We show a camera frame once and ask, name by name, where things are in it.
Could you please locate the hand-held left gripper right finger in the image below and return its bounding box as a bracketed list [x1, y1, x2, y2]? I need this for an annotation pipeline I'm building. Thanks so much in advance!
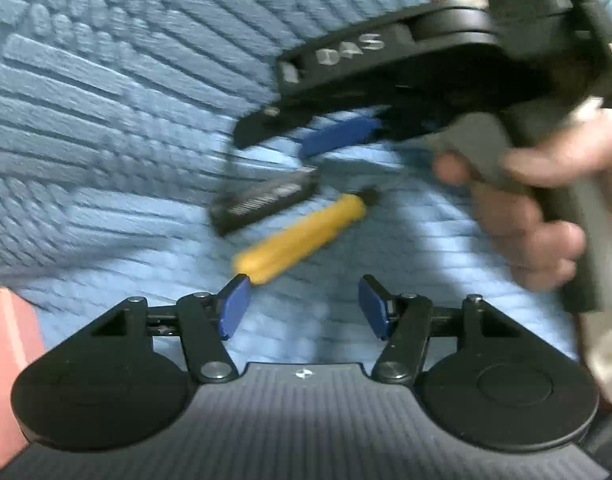
[358, 274, 526, 386]

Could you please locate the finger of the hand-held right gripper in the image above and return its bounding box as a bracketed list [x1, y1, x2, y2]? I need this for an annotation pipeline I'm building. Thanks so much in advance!
[299, 115, 388, 158]
[233, 7, 416, 149]

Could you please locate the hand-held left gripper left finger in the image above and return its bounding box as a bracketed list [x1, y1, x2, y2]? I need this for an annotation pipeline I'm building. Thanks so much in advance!
[90, 274, 253, 386]

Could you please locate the yellow handle screwdriver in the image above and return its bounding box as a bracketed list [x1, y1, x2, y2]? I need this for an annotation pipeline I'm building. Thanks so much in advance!
[233, 189, 380, 287]

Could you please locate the black rectangular gadget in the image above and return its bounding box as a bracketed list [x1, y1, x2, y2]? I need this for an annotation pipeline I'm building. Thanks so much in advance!
[209, 166, 321, 239]

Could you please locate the pink storage box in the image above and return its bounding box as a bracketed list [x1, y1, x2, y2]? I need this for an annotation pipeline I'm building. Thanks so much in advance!
[0, 279, 46, 467]

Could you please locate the person's right hand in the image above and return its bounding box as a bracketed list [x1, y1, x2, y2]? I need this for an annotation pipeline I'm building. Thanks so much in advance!
[431, 109, 612, 292]

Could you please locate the blue textured sofa cover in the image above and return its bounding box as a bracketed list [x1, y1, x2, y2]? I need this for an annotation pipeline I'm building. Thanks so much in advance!
[0, 0, 583, 377]

